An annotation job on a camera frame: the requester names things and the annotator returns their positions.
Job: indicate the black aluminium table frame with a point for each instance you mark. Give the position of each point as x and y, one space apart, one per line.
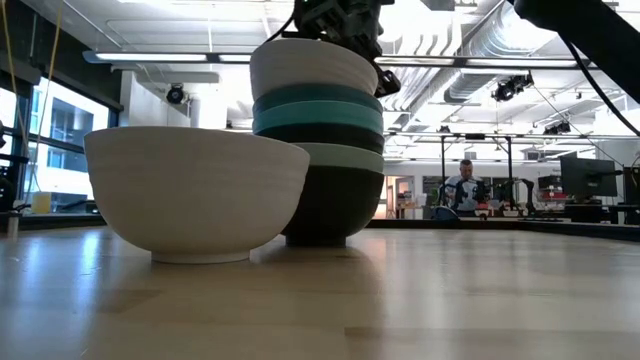
550 227

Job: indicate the turquoise bowl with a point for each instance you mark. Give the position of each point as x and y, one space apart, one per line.
320 116

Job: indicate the black ceiling spotlight cluster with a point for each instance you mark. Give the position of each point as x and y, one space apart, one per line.
510 88

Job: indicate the yellow cup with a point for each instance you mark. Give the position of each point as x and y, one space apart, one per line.
41 203

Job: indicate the black bowl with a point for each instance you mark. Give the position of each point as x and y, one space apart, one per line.
340 205
340 136

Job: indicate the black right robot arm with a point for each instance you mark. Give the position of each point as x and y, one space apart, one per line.
595 30

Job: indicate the long ceiling light bar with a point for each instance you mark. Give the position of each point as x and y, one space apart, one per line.
150 56

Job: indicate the black background rig frame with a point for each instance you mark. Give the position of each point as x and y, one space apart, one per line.
443 155

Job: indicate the person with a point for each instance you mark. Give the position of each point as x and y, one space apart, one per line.
466 173

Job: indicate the black computer monitor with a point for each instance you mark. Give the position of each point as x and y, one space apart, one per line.
587 177

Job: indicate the pale green bowl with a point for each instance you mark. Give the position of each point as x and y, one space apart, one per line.
351 156

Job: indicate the large window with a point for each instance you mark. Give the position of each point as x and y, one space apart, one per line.
75 120

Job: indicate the silver air duct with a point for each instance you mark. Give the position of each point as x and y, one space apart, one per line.
500 40

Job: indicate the white bowl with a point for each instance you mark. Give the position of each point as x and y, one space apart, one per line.
195 195
310 65

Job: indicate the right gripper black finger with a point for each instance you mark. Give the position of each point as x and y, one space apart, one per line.
387 82

